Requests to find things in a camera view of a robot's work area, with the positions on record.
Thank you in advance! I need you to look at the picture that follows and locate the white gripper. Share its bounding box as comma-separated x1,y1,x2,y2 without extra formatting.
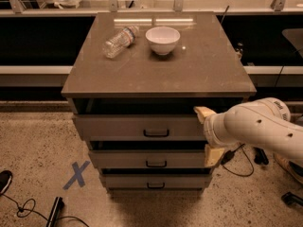
194,106,232,167

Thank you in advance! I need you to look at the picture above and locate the grey top drawer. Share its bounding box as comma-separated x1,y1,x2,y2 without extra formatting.
73,114,205,141

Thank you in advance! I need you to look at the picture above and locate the grey drawer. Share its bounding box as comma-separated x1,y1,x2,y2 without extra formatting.
99,175,212,190
89,150,205,169
73,114,205,141

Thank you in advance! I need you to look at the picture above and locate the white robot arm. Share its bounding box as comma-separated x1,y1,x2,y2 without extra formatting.
194,97,303,167

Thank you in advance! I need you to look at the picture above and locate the grey middle drawer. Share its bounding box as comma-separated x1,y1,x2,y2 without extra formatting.
89,150,205,169

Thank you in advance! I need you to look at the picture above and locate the grey bottom drawer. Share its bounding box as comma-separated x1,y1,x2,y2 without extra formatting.
99,175,212,190

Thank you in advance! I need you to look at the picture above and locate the grey drawer cabinet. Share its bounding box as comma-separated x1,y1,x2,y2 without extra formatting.
61,10,258,195

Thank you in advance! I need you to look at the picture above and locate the black tripod leg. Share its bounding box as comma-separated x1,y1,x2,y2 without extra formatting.
254,148,269,165

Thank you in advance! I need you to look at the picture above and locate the tan shoe at right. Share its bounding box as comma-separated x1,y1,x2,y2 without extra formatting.
274,153,303,184

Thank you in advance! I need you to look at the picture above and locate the white ceramic bowl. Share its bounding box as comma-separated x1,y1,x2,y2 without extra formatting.
145,26,181,55

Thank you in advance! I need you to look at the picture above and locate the clear plastic water bottle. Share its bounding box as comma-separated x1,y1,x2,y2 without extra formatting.
102,26,139,59

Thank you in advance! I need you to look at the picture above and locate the blue tape cross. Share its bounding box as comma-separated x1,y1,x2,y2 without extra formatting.
63,161,90,190

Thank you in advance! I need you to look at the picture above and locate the black bar on floor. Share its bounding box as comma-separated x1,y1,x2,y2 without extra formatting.
45,197,64,227

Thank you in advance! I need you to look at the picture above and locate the black shoe at left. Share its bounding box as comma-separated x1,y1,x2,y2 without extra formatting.
0,170,12,195

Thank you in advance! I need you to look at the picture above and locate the black power adapter cable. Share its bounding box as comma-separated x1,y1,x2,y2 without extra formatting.
220,142,256,178

